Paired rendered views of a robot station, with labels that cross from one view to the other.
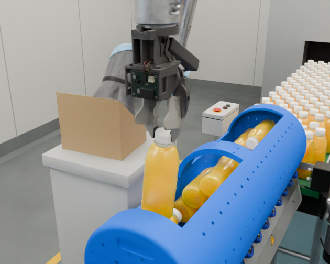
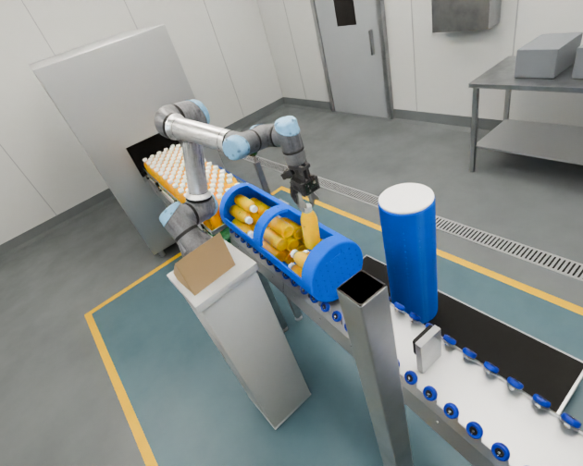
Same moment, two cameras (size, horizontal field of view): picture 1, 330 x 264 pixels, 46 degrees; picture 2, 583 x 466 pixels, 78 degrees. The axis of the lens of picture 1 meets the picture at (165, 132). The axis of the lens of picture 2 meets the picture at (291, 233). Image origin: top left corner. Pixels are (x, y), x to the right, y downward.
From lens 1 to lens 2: 1.12 m
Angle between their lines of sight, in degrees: 50
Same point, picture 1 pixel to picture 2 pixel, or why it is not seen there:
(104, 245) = (319, 270)
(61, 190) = (216, 316)
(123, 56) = (179, 213)
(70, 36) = not seen: outside the picture
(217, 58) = not seen: outside the picture
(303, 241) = not seen: hidden behind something
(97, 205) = (242, 299)
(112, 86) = (194, 233)
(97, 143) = (217, 269)
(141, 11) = (300, 158)
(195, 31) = not seen: outside the picture
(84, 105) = (199, 253)
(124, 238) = (328, 256)
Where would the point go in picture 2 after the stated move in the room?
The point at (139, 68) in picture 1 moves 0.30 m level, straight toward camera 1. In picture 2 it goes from (308, 181) to (397, 177)
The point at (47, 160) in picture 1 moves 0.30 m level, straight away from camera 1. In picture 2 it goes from (201, 306) to (138, 313)
